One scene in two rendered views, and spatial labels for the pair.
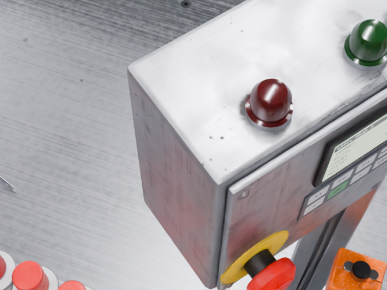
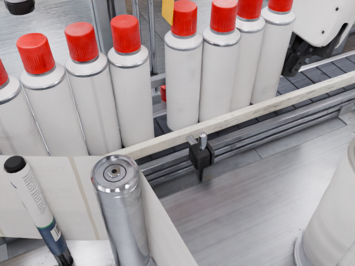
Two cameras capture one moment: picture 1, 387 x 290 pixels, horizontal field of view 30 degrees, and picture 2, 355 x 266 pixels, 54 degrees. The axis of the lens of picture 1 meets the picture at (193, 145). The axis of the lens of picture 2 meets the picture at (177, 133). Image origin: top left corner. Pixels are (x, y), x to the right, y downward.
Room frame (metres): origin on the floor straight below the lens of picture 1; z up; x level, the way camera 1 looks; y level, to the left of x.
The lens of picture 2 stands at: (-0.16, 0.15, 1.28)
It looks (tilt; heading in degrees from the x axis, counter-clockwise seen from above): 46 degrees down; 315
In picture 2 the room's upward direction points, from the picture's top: straight up
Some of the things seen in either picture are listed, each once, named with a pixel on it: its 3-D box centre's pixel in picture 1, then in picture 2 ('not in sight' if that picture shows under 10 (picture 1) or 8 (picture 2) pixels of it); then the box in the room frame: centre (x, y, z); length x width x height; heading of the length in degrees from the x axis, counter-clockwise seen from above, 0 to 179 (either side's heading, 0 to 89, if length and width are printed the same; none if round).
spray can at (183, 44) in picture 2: not in sight; (183, 73); (0.13, -0.15, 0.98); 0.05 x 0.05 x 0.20
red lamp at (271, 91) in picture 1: (270, 100); not in sight; (0.20, -0.04, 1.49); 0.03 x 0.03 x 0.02
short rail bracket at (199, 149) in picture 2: not in sight; (201, 161); (0.04, -0.11, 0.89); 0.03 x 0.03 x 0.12; 70
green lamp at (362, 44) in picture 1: (369, 41); not in sight; (0.25, -0.10, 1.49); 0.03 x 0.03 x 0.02
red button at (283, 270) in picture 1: (267, 274); not in sight; (0.16, -0.05, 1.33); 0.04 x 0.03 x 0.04; 125
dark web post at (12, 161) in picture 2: not in sight; (45, 221); (0.06, 0.12, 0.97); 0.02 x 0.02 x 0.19
